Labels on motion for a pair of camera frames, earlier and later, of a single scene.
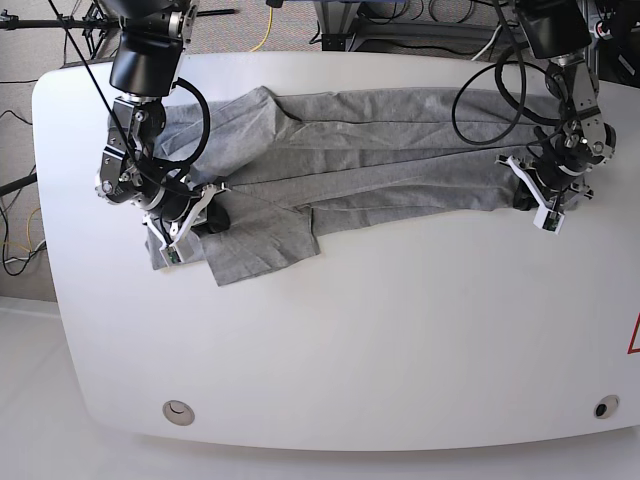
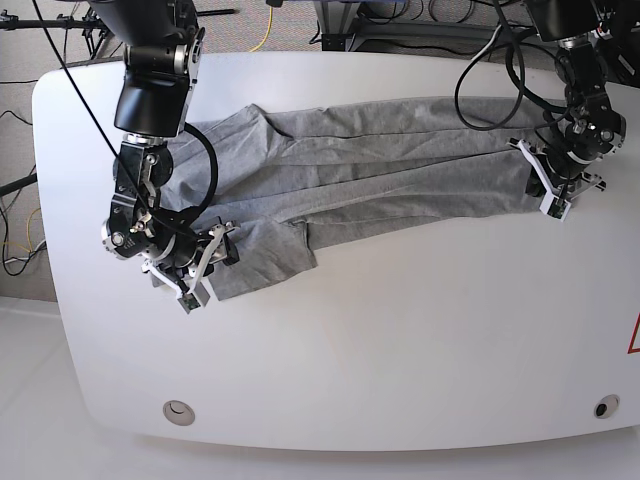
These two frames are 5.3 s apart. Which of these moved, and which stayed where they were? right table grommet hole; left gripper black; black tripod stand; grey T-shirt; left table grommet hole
Moved: left gripper black; grey T-shirt
Stayed: left table grommet hole; black tripod stand; right table grommet hole
